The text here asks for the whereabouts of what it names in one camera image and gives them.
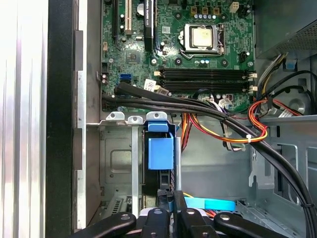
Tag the green motherboard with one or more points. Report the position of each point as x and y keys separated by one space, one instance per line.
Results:
x=230 y=32

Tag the white expansion slot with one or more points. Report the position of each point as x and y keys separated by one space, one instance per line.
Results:
x=128 y=17

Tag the white barcode label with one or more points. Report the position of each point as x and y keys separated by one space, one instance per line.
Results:
x=149 y=84

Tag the black RAM slot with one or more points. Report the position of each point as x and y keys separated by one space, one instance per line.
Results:
x=203 y=74
x=203 y=86

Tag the blue SATA port block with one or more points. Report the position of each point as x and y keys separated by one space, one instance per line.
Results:
x=125 y=78

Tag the metal drive cage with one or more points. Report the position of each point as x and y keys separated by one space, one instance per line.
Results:
x=297 y=131

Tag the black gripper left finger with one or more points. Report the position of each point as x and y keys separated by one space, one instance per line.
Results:
x=153 y=223

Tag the CPU socket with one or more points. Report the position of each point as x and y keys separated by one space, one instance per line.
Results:
x=182 y=37

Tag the metal socket cover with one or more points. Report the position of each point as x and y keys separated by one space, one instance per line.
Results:
x=201 y=50

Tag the black PC case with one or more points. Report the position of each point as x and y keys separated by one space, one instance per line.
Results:
x=59 y=124

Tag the black expansion slot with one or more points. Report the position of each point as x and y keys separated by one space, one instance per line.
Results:
x=115 y=19

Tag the black graphics card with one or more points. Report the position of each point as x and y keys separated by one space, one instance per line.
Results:
x=149 y=29

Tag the white board power connector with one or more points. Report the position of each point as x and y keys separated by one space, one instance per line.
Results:
x=234 y=7

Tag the hard disk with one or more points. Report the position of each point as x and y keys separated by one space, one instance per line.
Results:
x=159 y=151

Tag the grey power supply unit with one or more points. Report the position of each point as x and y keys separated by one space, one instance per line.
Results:
x=277 y=24

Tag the metal disk bay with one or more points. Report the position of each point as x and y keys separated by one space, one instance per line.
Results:
x=119 y=158

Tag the silver CPU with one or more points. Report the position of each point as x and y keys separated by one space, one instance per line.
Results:
x=201 y=37

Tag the black chipset chip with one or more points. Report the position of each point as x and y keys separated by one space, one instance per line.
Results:
x=132 y=57

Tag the coin cell battery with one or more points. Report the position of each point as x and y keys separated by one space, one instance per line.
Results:
x=140 y=9

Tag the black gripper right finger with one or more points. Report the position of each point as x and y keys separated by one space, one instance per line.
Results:
x=190 y=223

